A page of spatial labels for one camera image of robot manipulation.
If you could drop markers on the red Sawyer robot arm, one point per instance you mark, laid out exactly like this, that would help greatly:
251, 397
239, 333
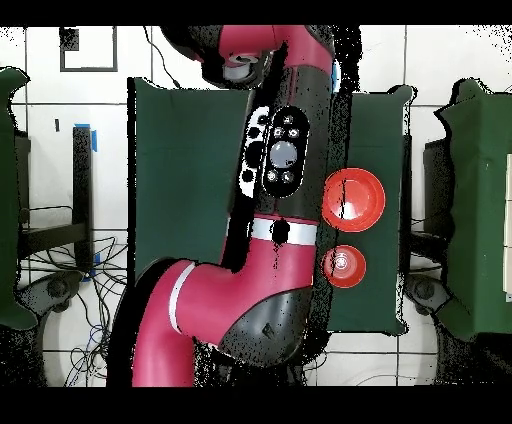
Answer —
240, 288

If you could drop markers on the dark green table cloth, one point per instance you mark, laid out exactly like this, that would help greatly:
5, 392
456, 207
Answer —
180, 180

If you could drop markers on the large shallow orange bowl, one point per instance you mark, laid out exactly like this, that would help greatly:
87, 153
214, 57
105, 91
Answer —
360, 192

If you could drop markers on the small orange bowl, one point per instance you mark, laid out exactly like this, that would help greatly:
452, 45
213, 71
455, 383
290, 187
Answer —
348, 266

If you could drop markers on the blue tape strip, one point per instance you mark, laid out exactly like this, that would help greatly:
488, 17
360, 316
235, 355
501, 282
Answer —
94, 140

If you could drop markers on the grey stand base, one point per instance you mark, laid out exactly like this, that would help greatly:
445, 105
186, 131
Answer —
424, 290

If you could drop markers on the black stand base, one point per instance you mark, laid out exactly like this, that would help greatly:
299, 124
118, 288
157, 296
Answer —
56, 288

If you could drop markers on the neighbouring green table cloth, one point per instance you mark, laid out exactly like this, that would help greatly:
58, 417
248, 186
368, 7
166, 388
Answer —
8, 200
480, 200

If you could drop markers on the black square floor marker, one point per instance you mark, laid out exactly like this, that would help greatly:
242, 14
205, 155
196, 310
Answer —
68, 40

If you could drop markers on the black table frame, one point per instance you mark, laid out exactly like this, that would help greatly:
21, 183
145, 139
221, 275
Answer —
82, 180

